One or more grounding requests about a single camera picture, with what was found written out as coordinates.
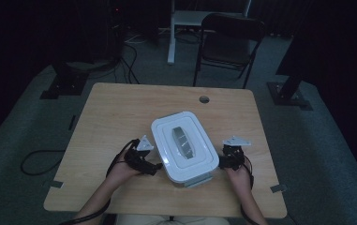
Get black folding chair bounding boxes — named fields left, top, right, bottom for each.
left=192, top=12, right=266, bottom=90

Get black tape strip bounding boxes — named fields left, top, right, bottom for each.
left=67, top=114, right=77, bottom=131

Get white desk frame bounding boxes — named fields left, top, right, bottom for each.
left=166, top=0, right=252, bottom=66

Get black stand base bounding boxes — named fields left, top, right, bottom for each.
left=39, top=60, right=90, bottom=101
left=266, top=62, right=314, bottom=111

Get person's left hand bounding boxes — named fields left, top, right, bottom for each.
left=105, top=154, right=143, bottom=189

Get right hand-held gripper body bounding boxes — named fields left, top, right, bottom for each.
left=222, top=135, right=252, bottom=172

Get hand-held gripper cable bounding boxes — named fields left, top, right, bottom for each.
left=240, top=154, right=261, bottom=225
left=58, top=139, right=138, bottom=225

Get black floor cable loop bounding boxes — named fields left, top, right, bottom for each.
left=20, top=149, right=67, bottom=176

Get left hand-held gripper cable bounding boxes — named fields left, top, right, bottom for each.
left=58, top=139, right=138, bottom=225

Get transparent grey storage box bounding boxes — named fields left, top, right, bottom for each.
left=178, top=173, right=215, bottom=189

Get white storage box lid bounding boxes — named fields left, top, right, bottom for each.
left=150, top=111, right=220, bottom=186

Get dark computer tower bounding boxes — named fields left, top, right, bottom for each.
left=105, top=0, right=127, bottom=62

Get black floor cables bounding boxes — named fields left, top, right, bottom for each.
left=113, top=40, right=141, bottom=85

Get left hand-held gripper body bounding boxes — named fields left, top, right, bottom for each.
left=123, top=134, right=156, bottom=174

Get right hand-held gripper cable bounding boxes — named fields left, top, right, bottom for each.
left=240, top=154, right=261, bottom=225

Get person's right hand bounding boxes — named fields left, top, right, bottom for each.
left=227, top=163, right=253, bottom=195

